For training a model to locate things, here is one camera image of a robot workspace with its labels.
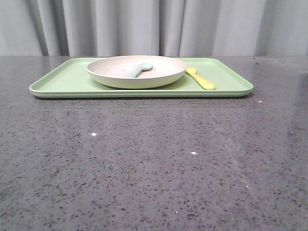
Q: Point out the white round plate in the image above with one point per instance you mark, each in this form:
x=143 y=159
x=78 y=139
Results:
x=113 y=71

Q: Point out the light green rectangular tray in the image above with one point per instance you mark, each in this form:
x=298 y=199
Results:
x=71 y=80

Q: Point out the light blue plastic spoon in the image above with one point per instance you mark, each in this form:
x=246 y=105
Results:
x=138 y=69

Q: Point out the yellow plastic fork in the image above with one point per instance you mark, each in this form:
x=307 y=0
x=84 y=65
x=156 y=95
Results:
x=205 y=84

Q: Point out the grey pleated curtain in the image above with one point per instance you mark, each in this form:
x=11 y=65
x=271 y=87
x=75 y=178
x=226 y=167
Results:
x=176 y=28

